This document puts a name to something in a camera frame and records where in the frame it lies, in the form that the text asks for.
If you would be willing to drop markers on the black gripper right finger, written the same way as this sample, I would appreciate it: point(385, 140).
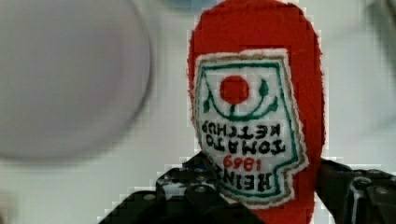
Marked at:
point(357, 196)

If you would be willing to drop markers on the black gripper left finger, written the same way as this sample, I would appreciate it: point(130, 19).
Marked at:
point(184, 195)

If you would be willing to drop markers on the red plush ketchup bottle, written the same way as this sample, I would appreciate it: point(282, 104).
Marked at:
point(257, 105)

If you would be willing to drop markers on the green oval strainer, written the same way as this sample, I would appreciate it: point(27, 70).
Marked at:
point(382, 16)

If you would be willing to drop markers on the round grey plate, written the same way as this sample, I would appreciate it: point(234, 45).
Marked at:
point(73, 75)

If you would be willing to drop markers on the blue bowl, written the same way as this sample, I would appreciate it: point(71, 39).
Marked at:
point(191, 4)

